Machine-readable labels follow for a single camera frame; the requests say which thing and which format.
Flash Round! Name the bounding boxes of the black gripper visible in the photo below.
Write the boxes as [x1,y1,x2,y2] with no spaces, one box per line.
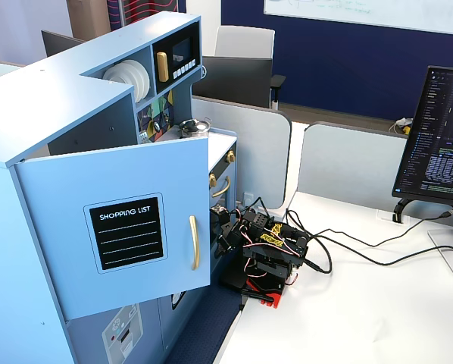
[210,212,243,262]

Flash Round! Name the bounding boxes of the blue shopping list cabinet door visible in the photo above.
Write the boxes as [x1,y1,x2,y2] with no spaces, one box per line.
[14,136,212,322]

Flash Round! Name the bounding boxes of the black base board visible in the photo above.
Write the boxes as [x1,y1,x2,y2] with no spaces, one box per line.
[218,257,250,293]

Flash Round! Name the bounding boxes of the red table clamp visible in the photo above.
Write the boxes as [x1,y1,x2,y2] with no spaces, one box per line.
[241,278,299,310]

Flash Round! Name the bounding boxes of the grey desk divider panel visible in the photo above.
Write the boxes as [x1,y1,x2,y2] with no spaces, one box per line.
[297,121,409,221]
[191,94,292,210]

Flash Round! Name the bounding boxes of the steel toy pot with lid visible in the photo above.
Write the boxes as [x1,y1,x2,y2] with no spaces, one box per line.
[178,118,212,140]

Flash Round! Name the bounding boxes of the black monitor back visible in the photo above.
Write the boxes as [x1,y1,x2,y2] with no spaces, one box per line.
[41,30,87,58]
[192,55,273,109]

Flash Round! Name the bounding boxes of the white toy plate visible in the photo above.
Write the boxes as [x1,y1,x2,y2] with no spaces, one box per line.
[102,64,139,103]
[111,61,146,103]
[120,59,152,102]

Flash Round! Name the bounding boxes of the black toy microwave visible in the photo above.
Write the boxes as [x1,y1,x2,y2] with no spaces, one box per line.
[152,20,203,96]

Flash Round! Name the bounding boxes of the grey office chair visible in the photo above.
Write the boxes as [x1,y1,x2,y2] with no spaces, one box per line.
[214,25,287,111]

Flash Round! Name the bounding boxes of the yellow and white clutter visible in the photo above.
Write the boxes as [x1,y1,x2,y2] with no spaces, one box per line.
[394,117,413,136]

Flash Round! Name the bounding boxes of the computer monitor with code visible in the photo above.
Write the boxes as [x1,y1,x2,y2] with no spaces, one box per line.
[392,65,453,209]

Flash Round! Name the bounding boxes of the blue toy kitchen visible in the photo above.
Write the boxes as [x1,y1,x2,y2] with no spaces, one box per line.
[0,11,239,364]

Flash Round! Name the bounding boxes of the dark banner red wavy lines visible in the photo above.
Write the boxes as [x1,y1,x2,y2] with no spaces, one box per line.
[107,0,186,27]

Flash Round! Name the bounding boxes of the brown wooden panel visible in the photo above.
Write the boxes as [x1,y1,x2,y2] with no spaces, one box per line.
[66,0,110,39]

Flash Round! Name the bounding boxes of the whiteboard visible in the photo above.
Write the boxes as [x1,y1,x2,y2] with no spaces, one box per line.
[263,0,453,37]

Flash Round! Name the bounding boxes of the gold cabinet door handle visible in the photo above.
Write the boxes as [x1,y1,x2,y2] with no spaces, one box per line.
[189,215,200,271]

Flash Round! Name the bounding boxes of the gold oven door handle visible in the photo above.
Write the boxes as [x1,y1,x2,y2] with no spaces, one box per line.
[212,176,231,198]

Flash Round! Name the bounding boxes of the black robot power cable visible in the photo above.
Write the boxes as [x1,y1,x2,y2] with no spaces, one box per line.
[304,234,453,275]

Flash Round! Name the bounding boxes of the black monitor stand bracket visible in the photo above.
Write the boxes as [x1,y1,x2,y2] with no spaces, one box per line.
[392,196,453,224]

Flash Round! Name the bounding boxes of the gold microwave handle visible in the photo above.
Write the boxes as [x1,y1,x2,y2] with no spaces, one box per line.
[156,52,170,83]

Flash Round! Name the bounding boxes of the black camera cable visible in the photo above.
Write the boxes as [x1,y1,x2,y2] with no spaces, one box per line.
[285,208,453,243]

